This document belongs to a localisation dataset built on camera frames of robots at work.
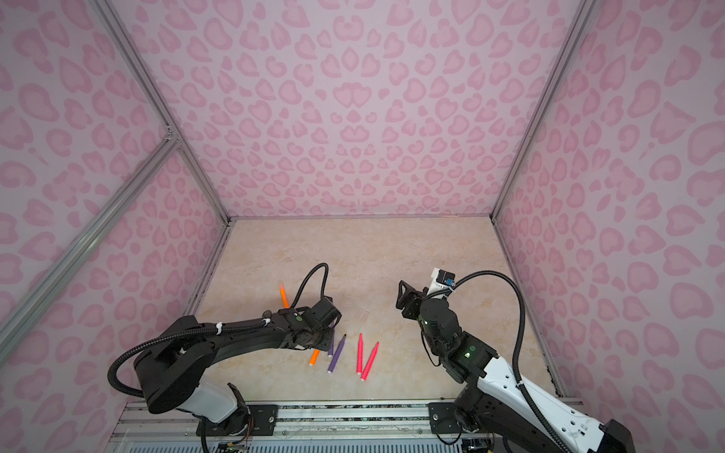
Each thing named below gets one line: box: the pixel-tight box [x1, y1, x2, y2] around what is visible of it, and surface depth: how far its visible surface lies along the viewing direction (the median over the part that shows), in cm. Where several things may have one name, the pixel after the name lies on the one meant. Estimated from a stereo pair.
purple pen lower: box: [326, 334, 347, 374], surface depth 86 cm
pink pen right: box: [360, 341, 381, 382], surface depth 84 cm
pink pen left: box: [355, 333, 364, 375], surface depth 85 cm
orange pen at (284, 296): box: [279, 283, 290, 309], surface depth 99 cm
